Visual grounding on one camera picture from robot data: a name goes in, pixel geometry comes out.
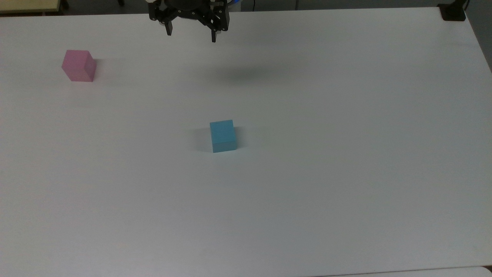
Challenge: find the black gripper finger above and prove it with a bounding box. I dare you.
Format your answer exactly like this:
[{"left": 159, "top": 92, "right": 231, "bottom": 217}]
[
  {"left": 199, "top": 1, "right": 231, "bottom": 43},
  {"left": 148, "top": 1, "right": 173, "bottom": 37}
]

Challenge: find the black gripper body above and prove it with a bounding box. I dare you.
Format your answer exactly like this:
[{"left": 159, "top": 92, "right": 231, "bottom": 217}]
[{"left": 159, "top": 0, "right": 213, "bottom": 19}]

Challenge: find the blue cube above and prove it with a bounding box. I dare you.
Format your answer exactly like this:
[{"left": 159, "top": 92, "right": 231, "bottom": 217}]
[{"left": 209, "top": 119, "right": 237, "bottom": 154}]

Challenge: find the pink cube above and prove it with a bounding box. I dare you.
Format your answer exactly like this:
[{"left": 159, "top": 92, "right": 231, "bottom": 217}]
[{"left": 61, "top": 50, "right": 97, "bottom": 83}]

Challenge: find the yellow side table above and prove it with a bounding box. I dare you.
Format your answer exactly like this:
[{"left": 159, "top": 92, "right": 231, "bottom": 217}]
[{"left": 0, "top": 0, "right": 62, "bottom": 15}]

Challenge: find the black table clamp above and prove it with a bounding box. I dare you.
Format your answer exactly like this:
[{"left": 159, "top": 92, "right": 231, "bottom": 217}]
[{"left": 438, "top": 0, "right": 470, "bottom": 22}]

